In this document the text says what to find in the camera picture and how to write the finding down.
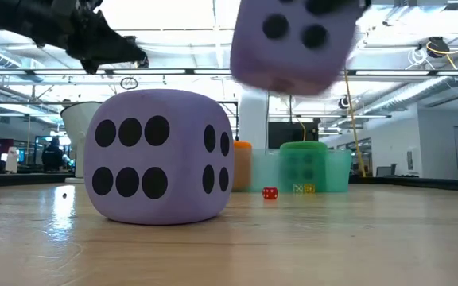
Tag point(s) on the black wall screen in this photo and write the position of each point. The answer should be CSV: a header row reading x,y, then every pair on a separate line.
x,y
288,135

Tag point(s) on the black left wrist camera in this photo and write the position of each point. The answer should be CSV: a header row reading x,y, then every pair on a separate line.
x,y
74,5

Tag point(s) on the black round ceiling device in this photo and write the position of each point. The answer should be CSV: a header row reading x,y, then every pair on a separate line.
x,y
344,102

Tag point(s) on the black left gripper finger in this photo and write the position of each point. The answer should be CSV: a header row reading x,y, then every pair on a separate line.
x,y
109,43

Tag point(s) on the green foam die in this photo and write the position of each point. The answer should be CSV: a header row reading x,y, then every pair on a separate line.
x,y
303,167

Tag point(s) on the small red die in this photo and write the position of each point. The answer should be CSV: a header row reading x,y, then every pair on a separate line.
x,y
270,193

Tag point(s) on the small yellow translucent die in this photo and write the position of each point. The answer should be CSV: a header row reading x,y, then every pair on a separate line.
x,y
309,188

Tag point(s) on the orange foam die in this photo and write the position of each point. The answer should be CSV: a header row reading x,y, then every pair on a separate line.
x,y
242,167

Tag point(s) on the teal translucent plastic bin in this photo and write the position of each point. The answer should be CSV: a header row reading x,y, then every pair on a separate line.
x,y
338,175

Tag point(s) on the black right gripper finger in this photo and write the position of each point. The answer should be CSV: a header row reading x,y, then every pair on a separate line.
x,y
362,3

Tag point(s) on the person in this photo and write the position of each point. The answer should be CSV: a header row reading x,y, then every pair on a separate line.
x,y
53,157

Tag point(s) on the purple foam die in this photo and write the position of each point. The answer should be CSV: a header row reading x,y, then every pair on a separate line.
x,y
261,63
157,159

